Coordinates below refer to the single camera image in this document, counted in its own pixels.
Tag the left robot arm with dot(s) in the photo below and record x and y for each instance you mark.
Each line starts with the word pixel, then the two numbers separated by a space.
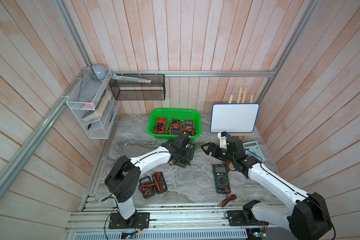
pixel 123 178

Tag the light blue calculator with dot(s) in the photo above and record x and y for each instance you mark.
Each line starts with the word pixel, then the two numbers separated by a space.
pixel 253 149

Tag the small black multimeter left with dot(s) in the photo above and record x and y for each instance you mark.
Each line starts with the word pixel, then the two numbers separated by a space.
pixel 147 187

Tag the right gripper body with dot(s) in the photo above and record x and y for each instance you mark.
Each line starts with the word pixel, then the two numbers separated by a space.
pixel 223 155

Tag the blue framed whiteboard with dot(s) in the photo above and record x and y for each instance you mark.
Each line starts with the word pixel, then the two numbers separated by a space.
pixel 234 118

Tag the orange multimeter front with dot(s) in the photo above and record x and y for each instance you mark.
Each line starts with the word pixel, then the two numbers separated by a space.
pixel 189 127

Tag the book on wire shelf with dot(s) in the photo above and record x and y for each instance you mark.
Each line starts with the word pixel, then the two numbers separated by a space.
pixel 100 108

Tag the green plastic basket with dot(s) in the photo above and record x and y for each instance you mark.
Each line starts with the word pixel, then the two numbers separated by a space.
pixel 168 123

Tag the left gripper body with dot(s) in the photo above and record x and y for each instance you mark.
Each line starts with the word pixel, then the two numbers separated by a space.
pixel 186 153

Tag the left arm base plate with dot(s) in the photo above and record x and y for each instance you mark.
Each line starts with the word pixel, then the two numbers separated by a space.
pixel 136 221

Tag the red multimeter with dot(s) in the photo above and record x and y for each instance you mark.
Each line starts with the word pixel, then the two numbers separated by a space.
pixel 160 126

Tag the grey computer mouse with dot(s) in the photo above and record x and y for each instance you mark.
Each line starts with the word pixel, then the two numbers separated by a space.
pixel 99 71

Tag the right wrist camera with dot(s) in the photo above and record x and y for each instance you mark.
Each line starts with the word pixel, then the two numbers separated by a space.
pixel 222 136

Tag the small black multimeter right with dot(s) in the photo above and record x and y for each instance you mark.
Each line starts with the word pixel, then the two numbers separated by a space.
pixel 159 181

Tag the green DT9205A multimeter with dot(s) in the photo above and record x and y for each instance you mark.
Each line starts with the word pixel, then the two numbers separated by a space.
pixel 184 160

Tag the black mesh wall basket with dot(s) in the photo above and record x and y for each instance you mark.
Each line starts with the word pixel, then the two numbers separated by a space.
pixel 130 91

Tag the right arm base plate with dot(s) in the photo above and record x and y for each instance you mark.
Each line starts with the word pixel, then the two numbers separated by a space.
pixel 243 218

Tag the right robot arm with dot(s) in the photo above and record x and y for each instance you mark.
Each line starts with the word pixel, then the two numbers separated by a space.
pixel 306 215

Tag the green multimeter lower right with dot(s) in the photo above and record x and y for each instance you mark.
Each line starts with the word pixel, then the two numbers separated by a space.
pixel 221 178

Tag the orange multimeter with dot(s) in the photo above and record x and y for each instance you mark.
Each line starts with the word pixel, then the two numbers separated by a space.
pixel 189 127
pixel 175 127

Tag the white wire wall shelf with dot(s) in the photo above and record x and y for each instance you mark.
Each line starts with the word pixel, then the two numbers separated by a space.
pixel 86 93

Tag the small black multimeter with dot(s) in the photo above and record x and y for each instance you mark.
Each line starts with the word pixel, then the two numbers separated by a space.
pixel 159 181
pixel 147 187

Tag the paper in mesh basket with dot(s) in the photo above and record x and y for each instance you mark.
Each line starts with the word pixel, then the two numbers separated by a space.
pixel 130 79

